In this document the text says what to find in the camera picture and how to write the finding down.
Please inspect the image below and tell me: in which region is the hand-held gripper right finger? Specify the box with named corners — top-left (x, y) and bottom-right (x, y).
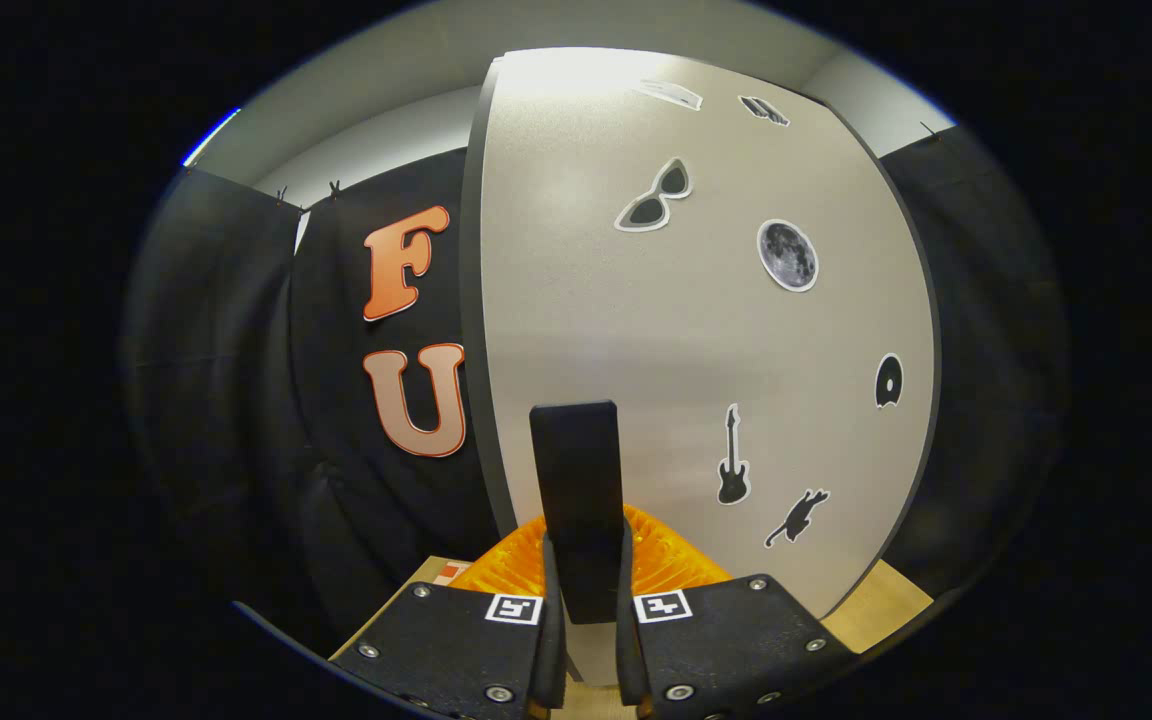
top-left (616, 505), bottom-right (857, 720)

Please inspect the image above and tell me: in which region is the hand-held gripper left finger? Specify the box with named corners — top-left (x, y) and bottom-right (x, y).
top-left (329, 515), bottom-right (569, 720)

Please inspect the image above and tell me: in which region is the beige shoe cabinet door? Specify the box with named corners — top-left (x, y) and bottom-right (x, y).
top-left (476, 47), bottom-right (937, 691)

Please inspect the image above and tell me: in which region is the stack of books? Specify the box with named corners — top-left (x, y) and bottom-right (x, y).
top-left (406, 556), bottom-right (477, 591)

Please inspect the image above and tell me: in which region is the black backdrop cloth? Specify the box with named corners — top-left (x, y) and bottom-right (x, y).
top-left (121, 120), bottom-right (1072, 661)

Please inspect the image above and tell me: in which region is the ceiling strip light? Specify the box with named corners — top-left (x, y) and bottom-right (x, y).
top-left (183, 107), bottom-right (242, 168)

